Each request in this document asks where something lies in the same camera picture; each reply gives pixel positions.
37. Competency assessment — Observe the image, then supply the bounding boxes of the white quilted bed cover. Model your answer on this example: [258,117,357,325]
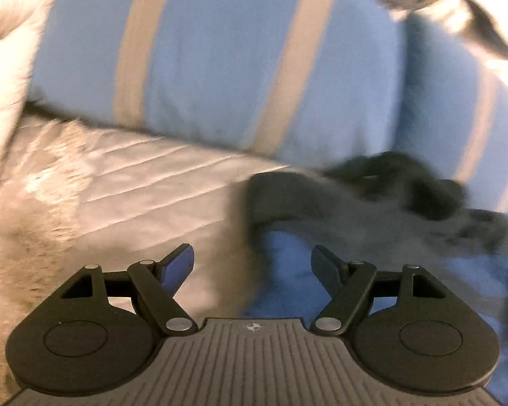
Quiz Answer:
[0,112,293,394]

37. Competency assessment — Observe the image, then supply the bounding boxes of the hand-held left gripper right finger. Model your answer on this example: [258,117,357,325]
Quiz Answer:
[311,244,448,336]

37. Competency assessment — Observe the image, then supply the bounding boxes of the light cloth with dark stripes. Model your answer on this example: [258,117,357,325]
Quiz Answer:
[343,0,508,72]

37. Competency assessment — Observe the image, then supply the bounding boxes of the blue and navy fleece jacket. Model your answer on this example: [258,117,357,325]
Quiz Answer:
[229,150,508,406]

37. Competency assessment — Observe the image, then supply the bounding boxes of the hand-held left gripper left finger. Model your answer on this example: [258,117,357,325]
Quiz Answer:
[61,243,197,336]

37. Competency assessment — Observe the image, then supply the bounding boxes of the blue pillow with grey stripes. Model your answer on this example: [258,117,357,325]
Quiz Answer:
[27,0,409,159]
[396,10,508,216]

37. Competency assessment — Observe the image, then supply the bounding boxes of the beige puffy comforter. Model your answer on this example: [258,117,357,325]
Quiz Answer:
[0,0,66,216]

